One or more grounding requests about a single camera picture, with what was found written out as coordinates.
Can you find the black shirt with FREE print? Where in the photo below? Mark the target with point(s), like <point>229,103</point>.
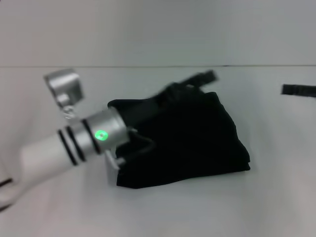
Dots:
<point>187,138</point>

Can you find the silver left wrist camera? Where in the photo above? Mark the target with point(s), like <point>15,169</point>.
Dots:
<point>65,90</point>

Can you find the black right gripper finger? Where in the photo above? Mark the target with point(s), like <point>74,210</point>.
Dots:
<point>298,89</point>

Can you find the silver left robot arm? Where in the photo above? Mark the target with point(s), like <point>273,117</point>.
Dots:
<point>61,148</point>

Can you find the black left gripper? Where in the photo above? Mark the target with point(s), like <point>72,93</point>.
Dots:
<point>153,101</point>

